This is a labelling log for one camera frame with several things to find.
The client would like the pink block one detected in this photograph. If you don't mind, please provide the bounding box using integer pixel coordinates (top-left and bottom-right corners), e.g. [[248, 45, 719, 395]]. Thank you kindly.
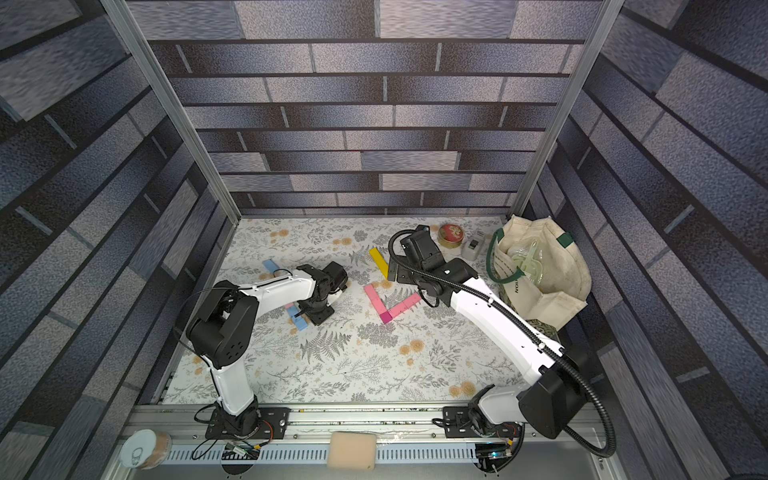
[[404, 293, 421, 307]]

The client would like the pink block two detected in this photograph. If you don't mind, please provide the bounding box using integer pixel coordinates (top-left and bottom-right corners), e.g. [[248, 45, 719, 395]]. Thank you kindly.
[[388, 301, 411, 319]]

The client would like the pink block five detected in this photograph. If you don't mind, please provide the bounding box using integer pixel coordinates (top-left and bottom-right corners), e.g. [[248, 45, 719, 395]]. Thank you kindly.
[[364, 284, 380, 302]]

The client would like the pink block three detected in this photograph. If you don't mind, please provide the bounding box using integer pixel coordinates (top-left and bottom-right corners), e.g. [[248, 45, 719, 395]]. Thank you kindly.
[[372, 299, 388, 315]]

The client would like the blue block one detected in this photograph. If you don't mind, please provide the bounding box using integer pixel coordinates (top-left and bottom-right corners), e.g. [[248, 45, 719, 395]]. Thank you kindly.
[[262, 259, 280, 274]]

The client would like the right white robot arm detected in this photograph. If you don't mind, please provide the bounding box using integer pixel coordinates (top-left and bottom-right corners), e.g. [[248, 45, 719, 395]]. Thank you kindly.
[[390, 255, 617, 458]]

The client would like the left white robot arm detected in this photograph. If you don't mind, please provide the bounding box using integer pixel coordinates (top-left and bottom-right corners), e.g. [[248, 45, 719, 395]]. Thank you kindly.
[[186, 262, 348, 438]]

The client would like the round red lid tin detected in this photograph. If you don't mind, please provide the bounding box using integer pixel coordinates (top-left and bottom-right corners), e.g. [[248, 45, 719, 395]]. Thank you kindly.
[[437, 223, 465, 249]]

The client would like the small white box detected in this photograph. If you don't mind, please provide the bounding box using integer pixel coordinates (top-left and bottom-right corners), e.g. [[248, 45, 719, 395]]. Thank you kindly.
[[461, 232, 486, 261]]

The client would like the floral table mat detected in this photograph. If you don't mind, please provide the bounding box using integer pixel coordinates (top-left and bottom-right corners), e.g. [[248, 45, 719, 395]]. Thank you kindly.
[[217, 217, 525, 403]]

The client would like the cream tote bag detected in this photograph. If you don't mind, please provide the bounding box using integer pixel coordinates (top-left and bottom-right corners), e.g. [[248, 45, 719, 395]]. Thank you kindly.
[[485, 216, 592, 340]]

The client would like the beige sponge pad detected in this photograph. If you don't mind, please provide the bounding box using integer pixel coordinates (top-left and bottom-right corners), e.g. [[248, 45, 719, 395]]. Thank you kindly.
[[327, 432, 377, 471]]

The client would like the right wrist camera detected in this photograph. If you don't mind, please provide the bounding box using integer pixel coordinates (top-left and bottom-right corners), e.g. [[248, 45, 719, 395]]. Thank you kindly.
[[400, 225, 445, 271]]

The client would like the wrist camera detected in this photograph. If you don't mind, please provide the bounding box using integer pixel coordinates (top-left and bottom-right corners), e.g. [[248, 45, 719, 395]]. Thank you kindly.
[[322, 261, 348, 295], [400, 225, 445, 271]]

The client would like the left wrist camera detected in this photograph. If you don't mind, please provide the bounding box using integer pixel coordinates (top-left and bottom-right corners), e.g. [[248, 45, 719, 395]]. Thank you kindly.
[[322, 261, 348, 295]]

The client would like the aluminium rail base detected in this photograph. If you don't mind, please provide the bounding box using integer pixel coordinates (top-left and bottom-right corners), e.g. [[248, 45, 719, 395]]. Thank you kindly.
[[107, 400, 619, 480]]

